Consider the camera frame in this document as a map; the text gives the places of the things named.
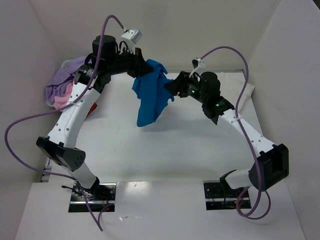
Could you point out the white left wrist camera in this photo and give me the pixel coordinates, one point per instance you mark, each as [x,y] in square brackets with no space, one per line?
[131,37]

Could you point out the white folded t shirt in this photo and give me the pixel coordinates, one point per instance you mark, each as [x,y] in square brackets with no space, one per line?
[231,85]

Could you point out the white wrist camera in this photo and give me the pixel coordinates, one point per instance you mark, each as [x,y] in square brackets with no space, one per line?
[198,66]
[131,37]

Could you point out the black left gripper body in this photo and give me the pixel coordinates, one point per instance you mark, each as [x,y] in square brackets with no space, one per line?
[138,65]

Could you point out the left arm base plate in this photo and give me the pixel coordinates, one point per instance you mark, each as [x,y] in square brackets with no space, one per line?
[98,202]

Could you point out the red t shirt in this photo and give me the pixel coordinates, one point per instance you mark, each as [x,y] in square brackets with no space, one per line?
[93,107]

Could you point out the blue t shirt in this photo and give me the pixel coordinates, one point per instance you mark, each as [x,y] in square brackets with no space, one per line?
[150,90]

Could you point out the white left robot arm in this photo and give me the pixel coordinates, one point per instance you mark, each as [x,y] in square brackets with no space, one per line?
[107,58]

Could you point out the lavender t shirt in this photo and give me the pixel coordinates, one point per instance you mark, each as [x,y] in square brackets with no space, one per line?
[65,77]

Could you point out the pink t shirt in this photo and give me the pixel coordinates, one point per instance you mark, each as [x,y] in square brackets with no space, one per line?
[61,101]

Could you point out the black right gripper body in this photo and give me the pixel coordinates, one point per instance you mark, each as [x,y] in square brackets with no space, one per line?
[180,83]

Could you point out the white plastic laundry basket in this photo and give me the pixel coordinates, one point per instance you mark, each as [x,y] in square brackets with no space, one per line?
[57,100]

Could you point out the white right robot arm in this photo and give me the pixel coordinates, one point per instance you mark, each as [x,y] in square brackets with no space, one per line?
[272,160]

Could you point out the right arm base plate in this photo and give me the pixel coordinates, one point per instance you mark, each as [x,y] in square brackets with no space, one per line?
[216,198]

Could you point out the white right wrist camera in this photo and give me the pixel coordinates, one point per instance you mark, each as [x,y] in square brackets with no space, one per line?
[198,66]

